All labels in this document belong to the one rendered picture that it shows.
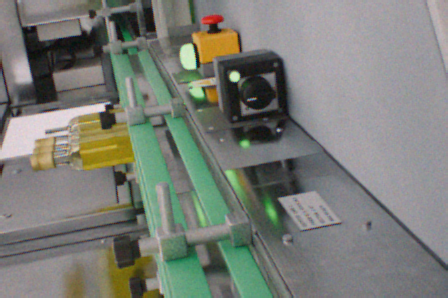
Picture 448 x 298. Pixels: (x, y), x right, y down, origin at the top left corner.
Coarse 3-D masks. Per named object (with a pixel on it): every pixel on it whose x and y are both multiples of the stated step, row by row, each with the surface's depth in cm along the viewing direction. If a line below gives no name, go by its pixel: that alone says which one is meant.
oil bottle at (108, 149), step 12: (120, 132) 144; (72, 144) 141; (84, 144) 140; (96, 144) 141; (108, 144) 141; (120, 144) 141; (72, 156) 141; (84, 156) 141; (96, 156) 141; (108, 156) 142; (120, 156) 142; (132, 156) 143; (72, 168) 142; (84, 168) 142; (96, 168) 142
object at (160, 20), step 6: (156, 0) 184; (162, 0) 170; (156, 6) 185; (162, 6) 170; (156, 12) 185; (162, 12) 170; (156, 18) 186; (162, 18) 170; (156, 24) 186; (162, 24) 170; (162, 30) 171; (162, 36) 186
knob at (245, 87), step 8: (248, 80) 96; (256, 80) 95; (264, 80) 96; (240, 88) 97; (248, 88) 95; (256, 88) 95; (264, 88) 96; (240, 96) 97; (248, 96) 94; (256, 96) 94; (264, 96) 95; (272, 96) 95; (248, 104) 96; (256, 104) 96; (264, 104) 96
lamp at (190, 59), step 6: (186, 48) 126; (192, 48) 125; (186, 54) 125; (192, 54) 125; (198, 54) 125; (186, 60) 125; (192, 60) 125; (198, 60) 126; (186, 66) 126; (192, 66) 126; (198, 66) 127
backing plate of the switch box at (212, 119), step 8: (200, 112) 106; (208, 112) 105; (216, 112) 104; (200, 120) 102; (208, 120) 101; (216, 120) 101; (224, 120) 100; (248, 120) 99; (256, 120) 98; (264, 120) 98; (272, 120) 98; (208, 128) 98; (216, 128) 97; (224, 128) 97
